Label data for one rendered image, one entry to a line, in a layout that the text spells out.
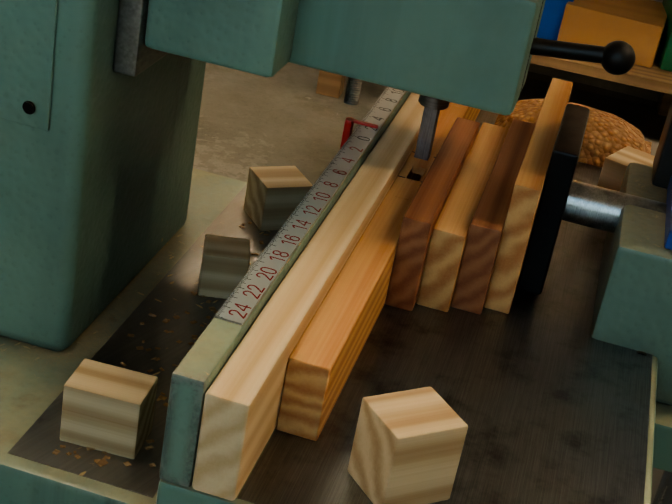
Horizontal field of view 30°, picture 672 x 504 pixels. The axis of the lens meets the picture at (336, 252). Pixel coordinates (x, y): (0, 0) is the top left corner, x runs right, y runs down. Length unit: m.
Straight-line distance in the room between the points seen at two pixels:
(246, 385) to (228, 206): 0.51
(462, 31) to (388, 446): 0.28
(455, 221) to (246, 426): 0.23
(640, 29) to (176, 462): 3.23
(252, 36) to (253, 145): 2.54
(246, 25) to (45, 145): 0.14
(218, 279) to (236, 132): 2.45
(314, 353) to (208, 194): 0.48
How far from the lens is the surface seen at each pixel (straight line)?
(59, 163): 0.74
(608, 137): 0.99
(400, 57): 0.74
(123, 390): 0.71
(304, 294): 0.60
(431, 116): 0.78
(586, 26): 3.71
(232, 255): 0.87
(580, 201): 0.76
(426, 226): 0.68
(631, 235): 0.72
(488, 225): 0.70
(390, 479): 0.54
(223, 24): 0.72
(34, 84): 0.73
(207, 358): 0.53
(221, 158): 3.15
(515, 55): 0.73
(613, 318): 0.72
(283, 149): 3.26
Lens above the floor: 1.24
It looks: 26 degrees down
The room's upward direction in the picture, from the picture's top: 11 degrees clockwise
